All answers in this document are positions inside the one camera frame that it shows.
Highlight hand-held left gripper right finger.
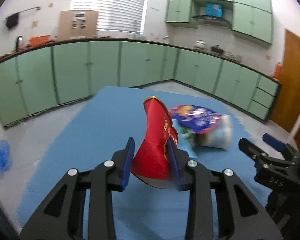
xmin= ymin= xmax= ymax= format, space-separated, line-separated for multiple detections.
xmin=167 ymin=137 xmax=283 ymax=240

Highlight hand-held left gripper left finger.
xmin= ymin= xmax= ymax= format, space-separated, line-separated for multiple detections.
xmin=19 ymin=137 xmax=135 ymax=240

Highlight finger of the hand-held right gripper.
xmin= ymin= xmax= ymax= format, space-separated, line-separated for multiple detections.
xmin=238 ymin=137 xmax=283 ymax=167
xmin=262 ymin=133 xmax=300 ymax=165

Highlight red foil packet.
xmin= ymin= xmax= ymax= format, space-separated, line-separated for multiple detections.
xmin=131 ymin=95 xmax=179 ymax=189

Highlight white paper cup purple lid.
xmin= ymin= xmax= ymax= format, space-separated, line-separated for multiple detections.
xmin=169 ymin=104 xmax=233 ymax=150

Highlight blue scalloped tablecloth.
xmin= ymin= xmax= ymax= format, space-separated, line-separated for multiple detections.
xmin=16 ymin=86 xmax=273 ymax=240

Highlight wooden door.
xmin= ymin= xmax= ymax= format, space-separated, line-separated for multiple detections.
xmin=269 ymin=29 xmax=300 ymax=133

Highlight green base cabinets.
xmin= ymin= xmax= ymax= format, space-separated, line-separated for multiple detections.
xmin=0 ymin=38 xmax=282 ymax=129

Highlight blue shoe cover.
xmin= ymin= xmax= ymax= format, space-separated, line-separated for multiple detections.
xmin=0 ymin=140 xmax=12 ymax=174

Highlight range hood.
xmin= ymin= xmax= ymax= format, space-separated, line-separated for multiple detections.
xmin=192 ymin=15 xmax=232 ymax=29

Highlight cardboard box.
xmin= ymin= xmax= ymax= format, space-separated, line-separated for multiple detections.
xmin=58 ymin=10 xmax=98 ymax=40

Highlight orange basket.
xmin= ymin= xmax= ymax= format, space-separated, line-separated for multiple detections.
xmin=29 ymin=35 xmax=51 ymax=47

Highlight white window blind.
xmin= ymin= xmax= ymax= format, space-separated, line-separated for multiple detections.
xmin=70 ymin=0 xmax=148 ymax=34

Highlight black kettle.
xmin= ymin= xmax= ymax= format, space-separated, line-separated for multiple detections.
xmin=15 ymin=36 xmax=24 ymax=52

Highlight dark towel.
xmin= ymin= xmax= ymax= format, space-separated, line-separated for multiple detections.
xmin=5 ymin=12 xmax=20 ymax=29

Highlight green wall cabinets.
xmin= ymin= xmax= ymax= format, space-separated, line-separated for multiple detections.
xmin=165 ymin=0 xmax=274 ymax=47

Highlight metal towel rail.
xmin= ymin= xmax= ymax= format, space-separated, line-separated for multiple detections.
xmin=15 ymin=6 xmax=42 ymax=15

